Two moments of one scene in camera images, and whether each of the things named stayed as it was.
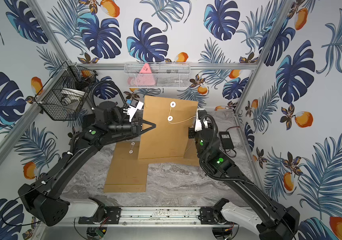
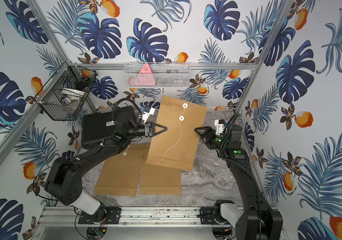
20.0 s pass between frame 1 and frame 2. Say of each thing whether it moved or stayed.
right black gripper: moved
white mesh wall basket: stayed
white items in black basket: stayed
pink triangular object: stayed
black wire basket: stayed
